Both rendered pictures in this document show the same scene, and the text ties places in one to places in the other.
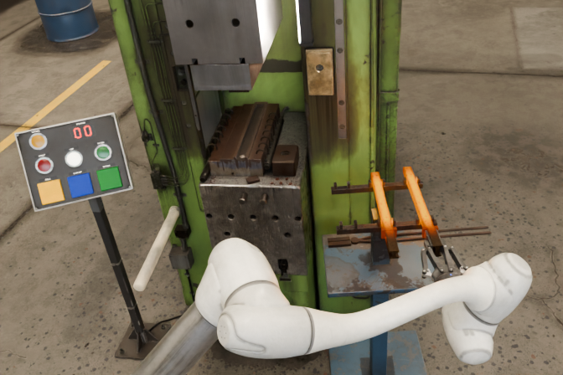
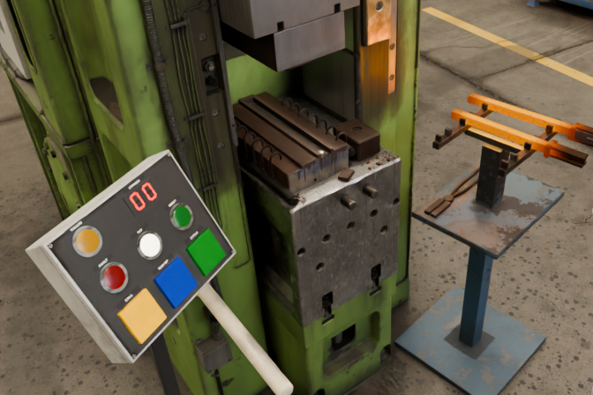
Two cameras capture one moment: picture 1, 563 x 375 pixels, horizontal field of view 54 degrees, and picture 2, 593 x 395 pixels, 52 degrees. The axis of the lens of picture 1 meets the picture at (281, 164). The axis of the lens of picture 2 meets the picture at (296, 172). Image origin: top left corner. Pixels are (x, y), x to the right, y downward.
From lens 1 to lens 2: 1.40 m
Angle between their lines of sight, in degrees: 36
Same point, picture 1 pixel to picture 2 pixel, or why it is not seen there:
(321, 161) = not seen: hidden behind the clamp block
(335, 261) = (459, 225)
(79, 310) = not seen: outside the picture
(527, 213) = (419, 147)
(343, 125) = (394, 76)
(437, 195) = not seen: hidden behind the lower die
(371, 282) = (513, 223)
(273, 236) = (370, 240)
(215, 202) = (311, 227)
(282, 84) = (257, 68)
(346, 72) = (398, 5)
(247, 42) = not seen: outside the picture
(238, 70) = (332, 24)
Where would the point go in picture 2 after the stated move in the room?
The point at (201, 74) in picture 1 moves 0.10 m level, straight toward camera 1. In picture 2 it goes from (287, 43) to (324, 51)
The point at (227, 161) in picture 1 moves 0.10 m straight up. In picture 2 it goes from (310, 165) to (308, 133)
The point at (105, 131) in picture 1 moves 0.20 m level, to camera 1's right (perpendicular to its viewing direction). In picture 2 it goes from (171, 182) to (241, 142)
